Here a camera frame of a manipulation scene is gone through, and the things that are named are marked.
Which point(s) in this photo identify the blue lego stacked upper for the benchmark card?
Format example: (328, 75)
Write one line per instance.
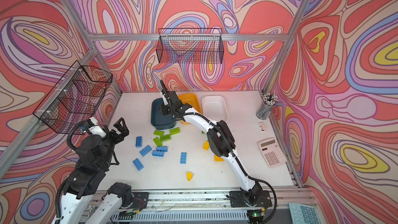
(162, 148)

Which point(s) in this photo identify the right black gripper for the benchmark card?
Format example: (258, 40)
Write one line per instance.
(163, 111)

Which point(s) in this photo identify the yellow long lego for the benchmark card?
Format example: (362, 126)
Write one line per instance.
(218, 159)

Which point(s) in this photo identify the back wall wire basket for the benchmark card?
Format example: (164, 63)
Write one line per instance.
(190, 46)

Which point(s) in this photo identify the left wall wire basket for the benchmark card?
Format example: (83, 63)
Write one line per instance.
(75, 97)

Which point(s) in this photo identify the blue lego bottom left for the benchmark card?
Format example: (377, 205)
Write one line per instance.
(139, 166)

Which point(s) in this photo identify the yellow plastic bin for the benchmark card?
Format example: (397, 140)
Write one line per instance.
(191, 99)

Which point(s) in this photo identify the green lego upper right cluster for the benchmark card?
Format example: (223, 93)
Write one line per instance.
(174, 131)

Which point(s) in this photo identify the front aluminium rail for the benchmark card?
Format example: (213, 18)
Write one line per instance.
(119, 195)

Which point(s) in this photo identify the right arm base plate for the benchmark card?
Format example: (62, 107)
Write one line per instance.
(240, 199)

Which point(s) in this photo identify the teal calculator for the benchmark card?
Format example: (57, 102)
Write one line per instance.
(303, 214)

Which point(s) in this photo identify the blue lego stacked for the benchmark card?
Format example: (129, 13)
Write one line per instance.
(157, 153)
(162, 148)

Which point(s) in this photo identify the pink white calculator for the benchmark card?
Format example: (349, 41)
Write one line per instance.
(272, 152)

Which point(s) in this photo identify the blue lego centre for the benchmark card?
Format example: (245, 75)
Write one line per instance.
(183, 158)

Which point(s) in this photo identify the wall wire basket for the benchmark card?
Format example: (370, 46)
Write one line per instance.
(75, 97)
(190, 46)

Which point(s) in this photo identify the yellow sloped lego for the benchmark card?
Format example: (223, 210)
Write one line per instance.
(206, 145)

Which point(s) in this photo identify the blue lego far left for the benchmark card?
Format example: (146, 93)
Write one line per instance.
(139, 141)

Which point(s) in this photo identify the white plastic bin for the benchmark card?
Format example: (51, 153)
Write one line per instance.
(214, 107)

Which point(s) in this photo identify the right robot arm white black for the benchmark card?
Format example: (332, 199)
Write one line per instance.
(221, 142)

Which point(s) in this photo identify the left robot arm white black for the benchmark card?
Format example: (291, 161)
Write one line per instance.
(95, 146)

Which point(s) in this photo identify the green lego near teal bin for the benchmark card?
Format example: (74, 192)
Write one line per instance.
(158, 133)

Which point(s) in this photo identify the cup of pens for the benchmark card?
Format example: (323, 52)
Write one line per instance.
(268, 102)

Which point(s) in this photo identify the dark teal plastic bin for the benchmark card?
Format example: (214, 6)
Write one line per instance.
(157, 120)

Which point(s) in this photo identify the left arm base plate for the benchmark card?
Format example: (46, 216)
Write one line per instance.
(139, 201)

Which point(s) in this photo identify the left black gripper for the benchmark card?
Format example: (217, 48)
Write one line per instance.
(119, 137)

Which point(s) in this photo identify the green lego middle cluster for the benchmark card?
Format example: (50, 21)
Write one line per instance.
(165, 138)

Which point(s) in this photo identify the blue lego stacked lower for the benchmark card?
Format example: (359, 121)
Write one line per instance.
(157, 153)

